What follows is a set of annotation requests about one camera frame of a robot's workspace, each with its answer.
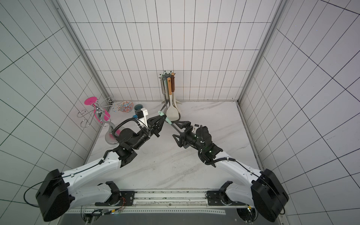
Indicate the pink plastic wine glass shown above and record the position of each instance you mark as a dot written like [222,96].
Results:
[100,113]

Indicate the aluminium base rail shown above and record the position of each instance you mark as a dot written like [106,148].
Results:
[189,201]

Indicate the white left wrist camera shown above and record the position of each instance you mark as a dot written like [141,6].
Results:
[141,116]

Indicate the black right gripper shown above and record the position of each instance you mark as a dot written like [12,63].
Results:
[186,136]

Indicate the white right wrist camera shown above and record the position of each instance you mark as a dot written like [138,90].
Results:
[194,128]

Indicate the grey utensil rack stand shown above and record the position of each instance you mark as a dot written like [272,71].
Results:
[165,76]

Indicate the cream spatula light wood handle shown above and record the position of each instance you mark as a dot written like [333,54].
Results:
[172,113]

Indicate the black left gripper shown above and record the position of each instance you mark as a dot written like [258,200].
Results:
[150,128]

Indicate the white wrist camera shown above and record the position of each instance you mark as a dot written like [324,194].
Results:
[141,116]
[194,128]

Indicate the grey metal hanging utensil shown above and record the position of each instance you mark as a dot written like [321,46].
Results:
[163,91]

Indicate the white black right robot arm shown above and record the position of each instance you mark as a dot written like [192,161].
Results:
[259,189]

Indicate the chrome wine glass holder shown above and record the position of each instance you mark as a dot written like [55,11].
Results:
[87,118]

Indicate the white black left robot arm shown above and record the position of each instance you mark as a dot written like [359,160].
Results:
[62,191]

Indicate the grey spatula mint handle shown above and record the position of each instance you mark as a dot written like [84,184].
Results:
[164,119]

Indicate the teal ceramic cup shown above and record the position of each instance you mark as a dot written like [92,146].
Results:
[138,107]

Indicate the cream utensil dark wood handle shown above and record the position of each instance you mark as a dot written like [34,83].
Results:
[175,102]

